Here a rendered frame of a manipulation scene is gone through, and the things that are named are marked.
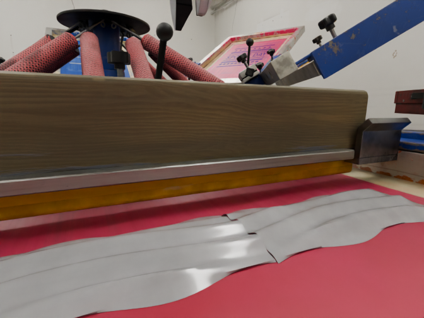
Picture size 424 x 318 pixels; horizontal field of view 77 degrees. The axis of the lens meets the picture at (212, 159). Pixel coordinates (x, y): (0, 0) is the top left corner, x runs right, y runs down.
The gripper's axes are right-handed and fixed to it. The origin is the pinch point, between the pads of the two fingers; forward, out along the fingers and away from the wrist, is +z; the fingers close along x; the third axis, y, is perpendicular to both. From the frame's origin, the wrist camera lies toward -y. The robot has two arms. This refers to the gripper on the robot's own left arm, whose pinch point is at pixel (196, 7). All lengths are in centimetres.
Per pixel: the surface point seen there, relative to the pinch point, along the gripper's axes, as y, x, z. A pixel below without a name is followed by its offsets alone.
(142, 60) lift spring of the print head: -7, -55, -3
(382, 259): -5.5, 14.3, 16.5
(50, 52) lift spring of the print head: 15, -65, -5
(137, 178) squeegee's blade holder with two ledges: 6.2, 3.4, 13.0
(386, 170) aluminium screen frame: -25.2, 2.6, 16.3
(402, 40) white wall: -202, -101, -34
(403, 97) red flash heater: -106, -41, 6
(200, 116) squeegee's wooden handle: 0.6, 2.1, 8.8
